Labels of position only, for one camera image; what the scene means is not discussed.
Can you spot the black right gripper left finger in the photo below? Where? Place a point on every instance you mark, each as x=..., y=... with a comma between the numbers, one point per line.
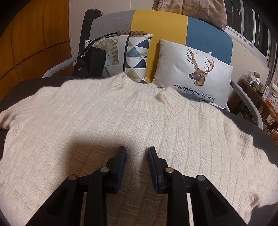
x=116, y=167

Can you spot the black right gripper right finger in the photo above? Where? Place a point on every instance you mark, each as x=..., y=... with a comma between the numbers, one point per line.
x=157, y=169

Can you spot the white knitted sweater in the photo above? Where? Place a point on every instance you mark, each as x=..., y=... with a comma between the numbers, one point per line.
x=77, y=127

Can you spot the white deer print pillow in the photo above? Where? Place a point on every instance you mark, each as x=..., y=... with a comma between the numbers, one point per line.
x=193, y=73

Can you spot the black handbag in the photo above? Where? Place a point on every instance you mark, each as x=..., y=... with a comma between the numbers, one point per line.
x=90, y=63

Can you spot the geometric triangle pattern pillow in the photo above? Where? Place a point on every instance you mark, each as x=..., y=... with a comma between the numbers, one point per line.
x=135, y=57

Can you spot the hedgehog print pillow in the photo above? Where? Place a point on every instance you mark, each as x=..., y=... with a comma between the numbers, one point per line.
x=115, y=47

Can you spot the black ottoman seat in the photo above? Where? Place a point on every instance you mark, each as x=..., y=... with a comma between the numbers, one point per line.
x=266, y=215

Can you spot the wooden side table with items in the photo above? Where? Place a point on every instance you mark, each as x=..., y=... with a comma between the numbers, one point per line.
x=267, y=113

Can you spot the grey yellow blue sofa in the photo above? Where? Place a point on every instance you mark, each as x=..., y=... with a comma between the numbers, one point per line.
x=181, y=29

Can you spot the black rolled mat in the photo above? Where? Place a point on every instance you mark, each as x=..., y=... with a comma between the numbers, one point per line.
x=89, y=17

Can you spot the beige patterned curtain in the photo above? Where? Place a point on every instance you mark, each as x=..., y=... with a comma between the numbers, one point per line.
x=210, y=11

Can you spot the window with white frame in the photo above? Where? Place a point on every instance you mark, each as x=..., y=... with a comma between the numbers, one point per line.
x=248, y=28

